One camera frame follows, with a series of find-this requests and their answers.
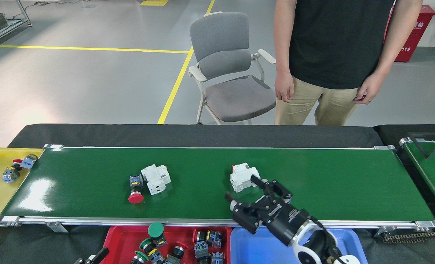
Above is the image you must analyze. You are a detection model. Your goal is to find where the metal rack on wheels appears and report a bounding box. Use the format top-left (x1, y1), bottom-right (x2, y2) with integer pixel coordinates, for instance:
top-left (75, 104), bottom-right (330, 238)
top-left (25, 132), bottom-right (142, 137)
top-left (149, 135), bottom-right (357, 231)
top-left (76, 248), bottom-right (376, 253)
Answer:
top-left (0, 0), bottom-right (33, 50)

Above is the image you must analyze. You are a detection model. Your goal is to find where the green mushroom push button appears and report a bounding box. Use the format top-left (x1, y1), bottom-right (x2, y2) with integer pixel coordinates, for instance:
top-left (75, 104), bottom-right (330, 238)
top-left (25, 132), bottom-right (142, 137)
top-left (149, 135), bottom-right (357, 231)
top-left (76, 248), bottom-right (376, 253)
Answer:
top-left (21, 154), bottom-right (39, 170)
top-left (148, 222), bottom-right (168, 248)

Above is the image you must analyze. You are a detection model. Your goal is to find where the red plastic tray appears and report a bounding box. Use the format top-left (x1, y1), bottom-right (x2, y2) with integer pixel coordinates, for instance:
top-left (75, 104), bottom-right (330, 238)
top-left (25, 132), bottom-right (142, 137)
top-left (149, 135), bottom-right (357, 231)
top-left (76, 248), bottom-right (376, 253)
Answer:
top-left (100, 225), bottom-right (233, 264)

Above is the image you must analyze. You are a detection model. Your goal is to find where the person's left hand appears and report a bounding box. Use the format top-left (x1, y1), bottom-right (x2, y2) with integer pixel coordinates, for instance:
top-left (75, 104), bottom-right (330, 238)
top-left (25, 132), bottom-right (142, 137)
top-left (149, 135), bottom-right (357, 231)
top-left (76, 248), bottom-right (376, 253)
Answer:
top-left (354, 71), bottom-right (385, 105)

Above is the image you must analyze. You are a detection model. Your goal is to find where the conveyor drive chain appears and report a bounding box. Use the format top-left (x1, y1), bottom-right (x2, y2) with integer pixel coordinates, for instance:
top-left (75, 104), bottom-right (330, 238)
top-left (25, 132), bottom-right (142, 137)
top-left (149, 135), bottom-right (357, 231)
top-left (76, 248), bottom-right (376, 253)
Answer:
top-left (382, 229), bottom-right (435, 243)

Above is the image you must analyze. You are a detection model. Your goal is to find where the blue plastic tray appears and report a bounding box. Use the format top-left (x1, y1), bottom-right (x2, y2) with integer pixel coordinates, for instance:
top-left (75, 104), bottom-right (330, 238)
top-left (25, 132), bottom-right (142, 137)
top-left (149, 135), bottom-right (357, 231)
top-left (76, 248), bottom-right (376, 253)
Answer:
top-left (230, 227), bottom-right (368, 264)

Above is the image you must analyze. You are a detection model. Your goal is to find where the white circuit breaker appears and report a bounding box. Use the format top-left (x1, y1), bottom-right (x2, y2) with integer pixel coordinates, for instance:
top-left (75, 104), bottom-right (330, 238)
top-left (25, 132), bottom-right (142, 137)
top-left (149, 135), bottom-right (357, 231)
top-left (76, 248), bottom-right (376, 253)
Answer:
top-left (230, 162), bottom-right (261, 193)
top-left (140, 164), bottom-right (171, 195)

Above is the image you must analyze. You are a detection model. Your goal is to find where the green push button switch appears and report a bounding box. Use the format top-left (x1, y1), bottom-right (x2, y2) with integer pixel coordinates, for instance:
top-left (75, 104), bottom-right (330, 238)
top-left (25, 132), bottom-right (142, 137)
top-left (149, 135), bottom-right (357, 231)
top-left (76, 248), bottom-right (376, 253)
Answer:
top-left (139, 238), bottom-right (164, 263)
top-left (131, 250), bottom-right (149, 264)

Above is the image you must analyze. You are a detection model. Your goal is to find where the red fire extinguisher box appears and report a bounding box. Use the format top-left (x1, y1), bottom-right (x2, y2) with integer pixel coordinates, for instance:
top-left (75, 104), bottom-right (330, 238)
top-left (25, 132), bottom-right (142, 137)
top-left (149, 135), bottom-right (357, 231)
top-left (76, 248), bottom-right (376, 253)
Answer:
top-left (384, 4), bottom-right (435, 63)

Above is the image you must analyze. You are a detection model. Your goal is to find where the short green feeder conveyor belt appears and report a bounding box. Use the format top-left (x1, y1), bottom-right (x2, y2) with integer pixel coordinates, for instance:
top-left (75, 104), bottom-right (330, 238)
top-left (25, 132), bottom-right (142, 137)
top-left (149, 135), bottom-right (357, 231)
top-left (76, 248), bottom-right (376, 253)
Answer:
top-left (399, 137), bottom-right (435, 225)

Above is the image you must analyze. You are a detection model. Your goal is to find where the long green conveyor belt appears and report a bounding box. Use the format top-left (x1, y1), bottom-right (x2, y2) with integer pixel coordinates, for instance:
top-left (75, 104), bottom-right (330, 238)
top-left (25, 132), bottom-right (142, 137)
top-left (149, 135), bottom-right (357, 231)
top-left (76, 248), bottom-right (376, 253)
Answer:
top-left (0, 144), bottom-right (435, 233)

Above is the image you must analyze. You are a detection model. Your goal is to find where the grey office chair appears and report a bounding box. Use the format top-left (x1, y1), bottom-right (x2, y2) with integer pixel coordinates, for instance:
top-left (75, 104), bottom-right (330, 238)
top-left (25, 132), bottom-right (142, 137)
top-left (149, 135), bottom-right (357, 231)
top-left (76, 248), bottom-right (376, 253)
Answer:
top-left (188, 11), bottom-right (277, 125)

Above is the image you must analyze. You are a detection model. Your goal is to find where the person's right hand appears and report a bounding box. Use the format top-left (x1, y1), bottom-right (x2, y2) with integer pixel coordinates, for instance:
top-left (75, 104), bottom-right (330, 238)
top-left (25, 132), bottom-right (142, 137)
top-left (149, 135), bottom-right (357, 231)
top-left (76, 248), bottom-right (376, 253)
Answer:
top-left (275, 70), bottom-right (295, 103)

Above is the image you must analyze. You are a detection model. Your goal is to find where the black floor cable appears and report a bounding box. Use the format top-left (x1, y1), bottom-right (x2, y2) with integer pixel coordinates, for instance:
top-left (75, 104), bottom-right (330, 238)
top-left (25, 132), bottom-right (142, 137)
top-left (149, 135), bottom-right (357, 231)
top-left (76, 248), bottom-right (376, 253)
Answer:
top-left (30, 0), bottom-right (93, 8)

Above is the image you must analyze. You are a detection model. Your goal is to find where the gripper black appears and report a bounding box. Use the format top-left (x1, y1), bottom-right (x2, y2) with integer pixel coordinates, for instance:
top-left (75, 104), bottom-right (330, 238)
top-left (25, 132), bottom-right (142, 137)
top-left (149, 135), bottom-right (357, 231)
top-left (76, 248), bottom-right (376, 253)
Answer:
top-left (225, 175), bottom-right (310, 245)

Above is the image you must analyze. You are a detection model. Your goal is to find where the person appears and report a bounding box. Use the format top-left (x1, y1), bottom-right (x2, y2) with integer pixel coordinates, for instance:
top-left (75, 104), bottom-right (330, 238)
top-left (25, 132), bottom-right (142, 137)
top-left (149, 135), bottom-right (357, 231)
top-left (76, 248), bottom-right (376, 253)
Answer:
top-left (274, 0), bottom-right (423, 126)

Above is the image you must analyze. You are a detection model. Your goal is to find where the yellow push button switch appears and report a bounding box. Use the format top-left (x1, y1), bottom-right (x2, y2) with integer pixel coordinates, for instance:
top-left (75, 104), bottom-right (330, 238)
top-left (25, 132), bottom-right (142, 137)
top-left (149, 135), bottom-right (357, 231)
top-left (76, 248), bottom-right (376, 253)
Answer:
top-left (194, 241), bottom-right (211, 264)

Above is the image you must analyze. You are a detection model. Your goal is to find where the black cable over feeder conveyor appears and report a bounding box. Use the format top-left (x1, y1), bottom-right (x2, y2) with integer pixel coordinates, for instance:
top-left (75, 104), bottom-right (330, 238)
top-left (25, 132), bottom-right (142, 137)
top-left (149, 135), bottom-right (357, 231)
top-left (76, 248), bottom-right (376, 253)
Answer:
top-left (406, 132), bottom-right (435, 159)

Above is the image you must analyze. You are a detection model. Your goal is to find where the red mushroom push button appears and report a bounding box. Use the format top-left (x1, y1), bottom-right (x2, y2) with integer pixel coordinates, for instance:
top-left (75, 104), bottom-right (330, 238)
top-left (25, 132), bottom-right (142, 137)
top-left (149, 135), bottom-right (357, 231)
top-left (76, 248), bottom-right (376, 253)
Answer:
top-left (128, 174), bottom-right (145, 204)

